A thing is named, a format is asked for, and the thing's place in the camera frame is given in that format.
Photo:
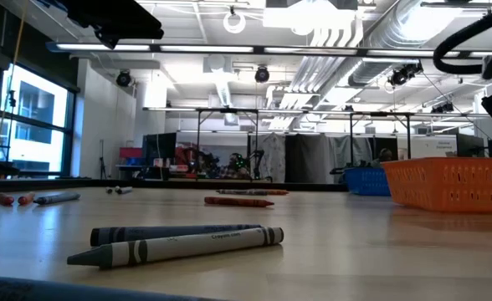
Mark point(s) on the large dark-framed window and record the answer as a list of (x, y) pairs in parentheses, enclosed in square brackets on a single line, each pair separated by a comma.
[(37, 138)]

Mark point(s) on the blue plastic basket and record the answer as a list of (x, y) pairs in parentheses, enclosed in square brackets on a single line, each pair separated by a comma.
[(365, 170)]

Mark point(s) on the black frame clamp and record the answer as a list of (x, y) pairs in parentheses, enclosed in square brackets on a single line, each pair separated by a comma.
[(337, 170)]

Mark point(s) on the thin background tripod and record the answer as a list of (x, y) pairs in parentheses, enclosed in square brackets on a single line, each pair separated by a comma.
[(102, 165)]

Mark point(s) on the white ceiling pipe bundle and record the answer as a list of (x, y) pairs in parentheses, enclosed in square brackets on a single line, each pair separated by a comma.
[(313, 71)]

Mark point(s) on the white patterned curtain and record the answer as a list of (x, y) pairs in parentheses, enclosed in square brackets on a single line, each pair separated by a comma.
[(275, 156)]

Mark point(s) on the blue box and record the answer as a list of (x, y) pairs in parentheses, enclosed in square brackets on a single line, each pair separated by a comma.
[(134, 161)]

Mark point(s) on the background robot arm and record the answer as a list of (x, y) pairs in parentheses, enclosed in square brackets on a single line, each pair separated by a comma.
[(256, 163), (204, 161)]

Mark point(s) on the dark curtain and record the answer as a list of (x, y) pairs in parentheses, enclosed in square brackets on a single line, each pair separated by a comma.
[(306, 159)]

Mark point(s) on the long light strip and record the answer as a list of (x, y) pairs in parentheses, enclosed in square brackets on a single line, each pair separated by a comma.
[(206, 48)]

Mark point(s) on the white board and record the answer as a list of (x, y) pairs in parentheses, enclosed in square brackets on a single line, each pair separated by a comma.
[(430, 146)]

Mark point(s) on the bright ceiling light panel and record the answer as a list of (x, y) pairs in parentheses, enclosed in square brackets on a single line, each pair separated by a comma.
[(309, 18)]

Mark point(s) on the red box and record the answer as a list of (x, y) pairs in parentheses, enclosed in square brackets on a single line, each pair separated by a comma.
[(131, 153)]

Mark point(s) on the black tripod stand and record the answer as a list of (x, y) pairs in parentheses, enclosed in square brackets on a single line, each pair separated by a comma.
[(11, 99)]

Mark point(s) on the person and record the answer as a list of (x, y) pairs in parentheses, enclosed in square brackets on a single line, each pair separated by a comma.
[(235, 168), (385, 154)]

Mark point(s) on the grey curtain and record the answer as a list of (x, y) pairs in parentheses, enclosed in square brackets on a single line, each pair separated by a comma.
[(340, 150)]

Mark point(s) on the black aluminium table frame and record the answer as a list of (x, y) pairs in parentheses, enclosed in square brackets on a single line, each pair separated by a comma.
[(166, 184)]

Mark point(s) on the orange plastic basket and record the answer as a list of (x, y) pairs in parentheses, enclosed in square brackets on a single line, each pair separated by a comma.
[(438, 167)]

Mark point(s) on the hanging light bar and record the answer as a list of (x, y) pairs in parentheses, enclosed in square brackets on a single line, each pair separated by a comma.
[(283, 111)]

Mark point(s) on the black ceiling spotlight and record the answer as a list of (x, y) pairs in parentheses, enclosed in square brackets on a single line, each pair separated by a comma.
[(123, 78), (442, 108), (405, 73), (262, 74)]

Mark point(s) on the red panel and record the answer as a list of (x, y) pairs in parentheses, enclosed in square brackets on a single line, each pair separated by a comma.
[(181, 154)]

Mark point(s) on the silver ventilation duct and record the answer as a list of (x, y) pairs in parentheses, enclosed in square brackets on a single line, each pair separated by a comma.
[(380, 37)]

